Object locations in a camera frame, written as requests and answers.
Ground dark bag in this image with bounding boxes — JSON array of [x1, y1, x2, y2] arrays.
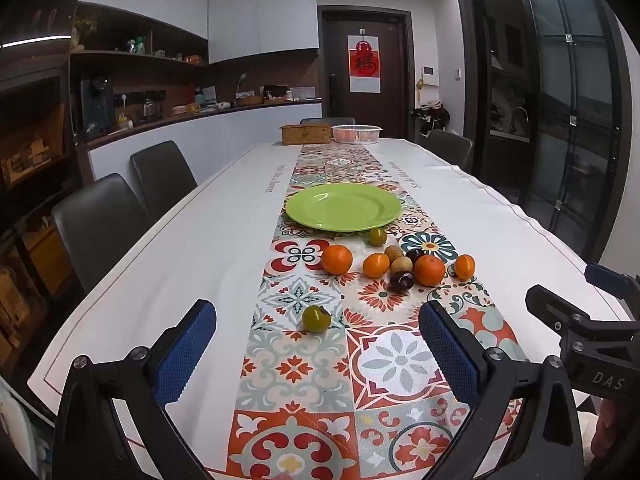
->
[[412, 101, 451, 136]]

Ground black coffee machine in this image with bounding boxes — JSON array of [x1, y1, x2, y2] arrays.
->
[[80, 72, 117, 142]]

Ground red and white door poster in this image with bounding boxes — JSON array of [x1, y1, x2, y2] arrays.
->
[[348, 35, 382, 94]]

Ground wooden wall shelf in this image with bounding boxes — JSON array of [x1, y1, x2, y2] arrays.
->
[[70, 2, 208, 68]]

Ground clear plastic bowl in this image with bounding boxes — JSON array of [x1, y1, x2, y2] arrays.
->
[[331, 124, 383, 144]]

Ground dark wooden door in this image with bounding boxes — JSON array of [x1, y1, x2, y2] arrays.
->
[[317, 6, 416, 141]]

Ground glass sliding door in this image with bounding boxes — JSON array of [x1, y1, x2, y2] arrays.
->
[[517, 0, 626, 261]]

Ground green plate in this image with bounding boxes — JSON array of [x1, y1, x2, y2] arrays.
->
[[285, 183, 403, 233]]

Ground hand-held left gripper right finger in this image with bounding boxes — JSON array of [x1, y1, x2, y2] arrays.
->
[[419, 300, 586, 480]]

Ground brown open shelving unit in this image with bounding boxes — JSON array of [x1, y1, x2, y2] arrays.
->
[[0, 35, 86, 376]]

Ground white wall cabinets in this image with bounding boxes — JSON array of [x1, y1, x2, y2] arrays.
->
[[79, 0, 321, 65]]

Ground person's right hand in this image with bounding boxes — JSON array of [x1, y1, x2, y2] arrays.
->
[[592, 400, 640, 468]]

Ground patterned table runner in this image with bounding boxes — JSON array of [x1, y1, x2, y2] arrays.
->
[[205, 142, 531, 480]]

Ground white sideboard counter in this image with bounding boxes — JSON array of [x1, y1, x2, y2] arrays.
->
[[87, 101, 323, 186]]

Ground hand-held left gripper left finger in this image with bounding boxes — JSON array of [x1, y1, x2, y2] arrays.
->
[[52, 299, 218, 480]]

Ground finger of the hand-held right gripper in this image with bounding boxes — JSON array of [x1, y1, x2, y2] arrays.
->
[[525, 284, 640, 356], [585, 263, 640, 306]]

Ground woven wicker box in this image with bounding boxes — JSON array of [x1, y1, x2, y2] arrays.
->
[[279, 124, 333, 146]]

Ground large orange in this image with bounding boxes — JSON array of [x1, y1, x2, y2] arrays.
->
[[413, 254, 446, 287], [320, 244, 354, 276]]

